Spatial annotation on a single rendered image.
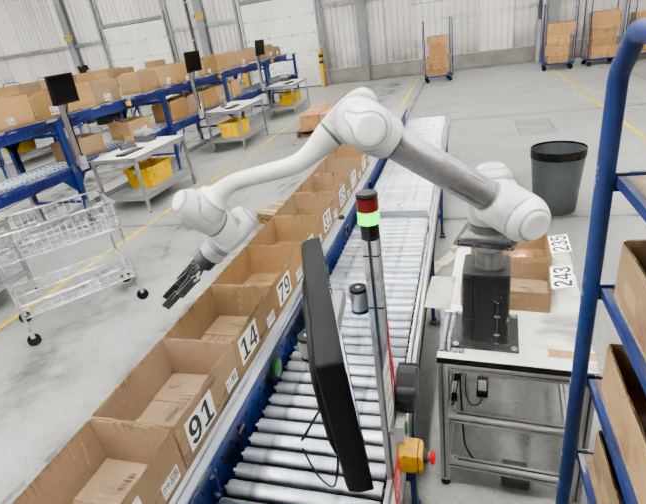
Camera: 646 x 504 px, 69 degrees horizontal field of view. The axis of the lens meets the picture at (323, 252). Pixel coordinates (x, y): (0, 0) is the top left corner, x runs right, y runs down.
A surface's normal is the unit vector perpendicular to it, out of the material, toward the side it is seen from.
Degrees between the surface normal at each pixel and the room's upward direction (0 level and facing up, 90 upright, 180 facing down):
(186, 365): 89
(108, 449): 90
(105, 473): 1
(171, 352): 90
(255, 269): 90
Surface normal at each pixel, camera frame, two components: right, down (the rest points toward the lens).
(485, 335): -0.32, 0.45
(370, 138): 0.04, 0.30
